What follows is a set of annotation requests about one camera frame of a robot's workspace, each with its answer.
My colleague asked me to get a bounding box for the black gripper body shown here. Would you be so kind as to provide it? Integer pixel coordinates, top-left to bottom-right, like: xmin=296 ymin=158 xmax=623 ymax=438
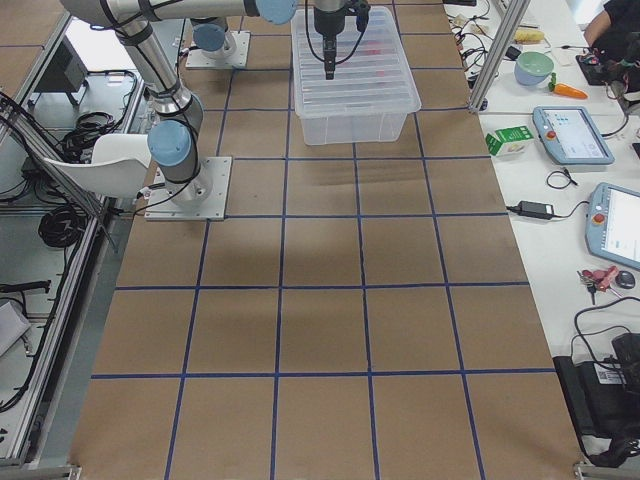
xmin=313 ymin=0 xmax=370 ymax=49

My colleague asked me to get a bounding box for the clear plastic storage box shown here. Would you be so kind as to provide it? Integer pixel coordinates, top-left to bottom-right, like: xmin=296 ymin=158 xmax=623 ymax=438
xmin=291 ymin=8 xmax=423 ymax=147

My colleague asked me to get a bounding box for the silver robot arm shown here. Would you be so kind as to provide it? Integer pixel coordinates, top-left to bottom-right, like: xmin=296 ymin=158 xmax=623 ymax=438
xmin=190 ymin=17 xmax=237 ymax=60
xmin=63 ymin=1 xmax=298 ymax=206

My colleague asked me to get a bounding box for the yellow sponge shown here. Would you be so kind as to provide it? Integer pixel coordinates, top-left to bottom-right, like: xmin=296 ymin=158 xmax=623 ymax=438
xmin=513 ymin=28 xmax=545 ymax=45

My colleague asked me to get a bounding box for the green and blue bowl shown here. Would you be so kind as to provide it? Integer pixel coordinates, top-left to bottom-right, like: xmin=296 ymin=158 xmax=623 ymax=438
xmin=514 ymin=51 xmax=554 ymax=86

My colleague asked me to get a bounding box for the green white carton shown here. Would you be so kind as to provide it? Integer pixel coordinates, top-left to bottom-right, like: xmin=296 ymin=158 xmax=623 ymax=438
xmin=485 ymin=125 xmax=534 ymax=157

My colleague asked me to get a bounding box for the toy carrot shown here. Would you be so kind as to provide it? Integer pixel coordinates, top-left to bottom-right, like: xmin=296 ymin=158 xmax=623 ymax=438
xmin=548 ymin=72 xmax=589 ymax=100

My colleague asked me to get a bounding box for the white plastic chair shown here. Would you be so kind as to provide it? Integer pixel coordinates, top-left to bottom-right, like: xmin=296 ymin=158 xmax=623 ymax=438
xmin=44 ymin=133 xmax=151 ymax=199

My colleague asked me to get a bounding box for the far teach pendant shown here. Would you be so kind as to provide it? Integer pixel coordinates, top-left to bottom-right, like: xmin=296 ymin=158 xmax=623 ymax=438
xmin=532 ymin=106 xmax=615 ymax=166

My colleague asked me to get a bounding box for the teach pendant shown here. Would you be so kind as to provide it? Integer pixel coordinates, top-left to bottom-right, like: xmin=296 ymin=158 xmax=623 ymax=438
xmin=585 ymin=182 xmax=639 ymax=270
xmin=532 ymin=106 xmax=615 ymax=166

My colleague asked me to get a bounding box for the black power adapter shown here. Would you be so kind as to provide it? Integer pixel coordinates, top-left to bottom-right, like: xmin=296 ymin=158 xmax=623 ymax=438
xmin=506 ymin=200 xmax=557 ymax=220

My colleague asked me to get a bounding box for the near teach pendant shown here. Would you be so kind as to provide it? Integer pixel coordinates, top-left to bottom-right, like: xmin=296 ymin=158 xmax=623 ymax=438
xmin=585 ymin=182 xmax=639 ymax=270

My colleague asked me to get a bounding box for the red key bunch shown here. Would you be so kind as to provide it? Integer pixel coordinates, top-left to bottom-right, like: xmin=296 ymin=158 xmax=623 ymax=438
xmin=577 ymin=266 xmax=619 ymax=305

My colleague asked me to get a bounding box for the aluminium frame post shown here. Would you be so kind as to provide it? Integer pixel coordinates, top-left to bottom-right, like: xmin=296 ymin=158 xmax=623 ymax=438
xmin=468 ymin=0 xmax=530 ymax=113

